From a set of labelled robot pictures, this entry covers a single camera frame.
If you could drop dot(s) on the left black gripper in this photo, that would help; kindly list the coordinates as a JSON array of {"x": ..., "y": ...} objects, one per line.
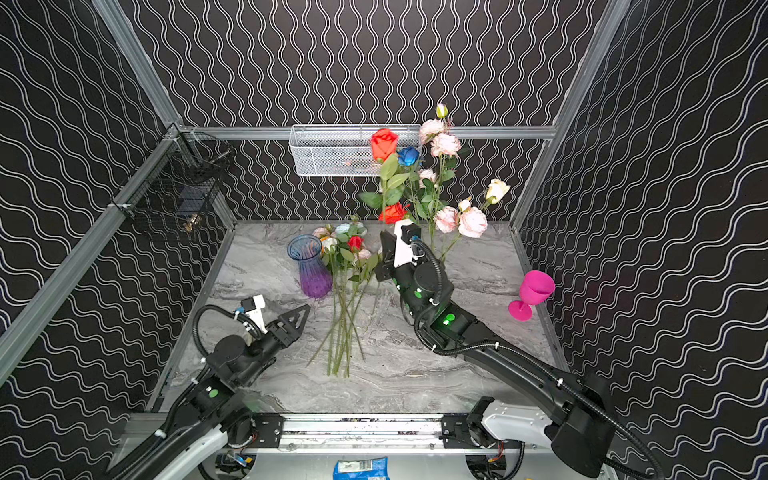
[{"x": 274, "y": 332}]

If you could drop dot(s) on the purple blue glass vase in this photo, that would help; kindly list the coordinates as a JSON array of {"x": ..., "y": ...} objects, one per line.
[{"x": 315, "y": 279}]

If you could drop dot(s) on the pink double flower stem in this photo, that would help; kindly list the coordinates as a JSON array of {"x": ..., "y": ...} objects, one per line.
[{"x": 428, "y": 201}]

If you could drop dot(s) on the red rose stem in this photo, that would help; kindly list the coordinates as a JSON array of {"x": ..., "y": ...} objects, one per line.
[
  {"x": 385, "y": 146},
  {"x": 394, "y": 213}
]

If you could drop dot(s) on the cream rose flower stem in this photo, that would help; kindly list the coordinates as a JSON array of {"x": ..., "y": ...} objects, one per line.
[{"x": 495, "y": 193}]

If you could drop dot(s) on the blue rose flower stem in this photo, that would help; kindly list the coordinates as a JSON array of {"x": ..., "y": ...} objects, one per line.
[{"x": 408, "y": 161}]

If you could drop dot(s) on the pink peony flower stem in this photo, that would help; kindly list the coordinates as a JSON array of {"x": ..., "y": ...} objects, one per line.
[{"x": 442, "y": 145}]

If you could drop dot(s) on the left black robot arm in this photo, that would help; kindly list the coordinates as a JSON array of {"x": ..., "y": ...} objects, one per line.
[{"x": 210, "y": 414}]

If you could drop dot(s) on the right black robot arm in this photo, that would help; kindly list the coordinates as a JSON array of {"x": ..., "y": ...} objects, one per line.
[{"x": 580, "y": 428}]

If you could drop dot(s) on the red roses bunch stem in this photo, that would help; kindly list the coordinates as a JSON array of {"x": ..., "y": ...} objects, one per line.
[{"x": 351, "y": 265}]

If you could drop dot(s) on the magenta plastic goblet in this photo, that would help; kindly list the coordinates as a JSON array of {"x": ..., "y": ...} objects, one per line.
[{"x": 536, "y": 288}]

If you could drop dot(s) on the blue snack packet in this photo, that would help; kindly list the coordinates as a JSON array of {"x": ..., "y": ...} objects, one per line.
[{"x": 368, "y": 469}]

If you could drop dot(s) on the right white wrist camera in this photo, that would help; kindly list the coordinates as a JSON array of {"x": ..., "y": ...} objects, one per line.
[{"x": 405, "y": 230}]

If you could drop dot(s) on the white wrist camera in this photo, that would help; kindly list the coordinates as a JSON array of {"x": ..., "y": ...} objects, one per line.
[
  {"x": 405, "y": 230},
  {"x": 251, "y": 308}
]

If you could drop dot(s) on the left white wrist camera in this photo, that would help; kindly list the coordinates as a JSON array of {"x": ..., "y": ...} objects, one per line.
[{"x": 251, "y": 308}]

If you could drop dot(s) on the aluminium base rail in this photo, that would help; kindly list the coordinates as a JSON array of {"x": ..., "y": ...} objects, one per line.
[{"x": 312, "y": 433}]

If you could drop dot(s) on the white wire mesh basket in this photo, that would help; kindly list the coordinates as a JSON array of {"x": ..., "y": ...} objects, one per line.
[{"x": 342, "y": 150}]

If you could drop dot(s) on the black wire basket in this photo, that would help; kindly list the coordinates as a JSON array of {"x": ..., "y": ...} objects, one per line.
[{"x": 175, "y": 202}]

